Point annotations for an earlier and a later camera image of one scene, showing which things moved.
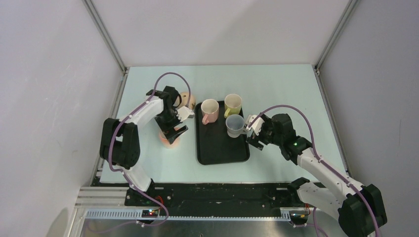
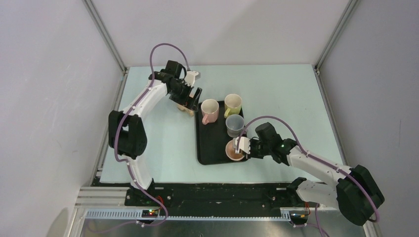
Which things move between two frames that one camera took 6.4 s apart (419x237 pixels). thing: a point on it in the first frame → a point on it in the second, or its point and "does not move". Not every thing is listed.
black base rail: x=212 y=199 does not move
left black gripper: x=170 y=130 → x=185 y=101
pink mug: x=209 y=108 does not move
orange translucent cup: x=165 y=141 → x=230 y=151
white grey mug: x=234 y=124 does not move
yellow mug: x=232 y=103 does not move
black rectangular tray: x=214 y=145 does not move
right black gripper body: x=266 y=136 → x=258 y=149
